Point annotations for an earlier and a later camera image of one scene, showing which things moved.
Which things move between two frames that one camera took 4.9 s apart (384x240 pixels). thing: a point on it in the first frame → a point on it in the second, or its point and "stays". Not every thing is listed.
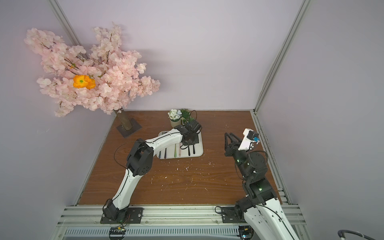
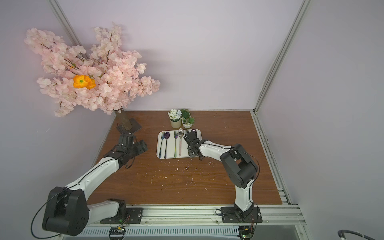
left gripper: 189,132 → 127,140
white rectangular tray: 173,151 stays
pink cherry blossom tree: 104,79 stays
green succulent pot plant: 185,118 stays
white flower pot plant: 174,116 stays
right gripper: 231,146 → 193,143
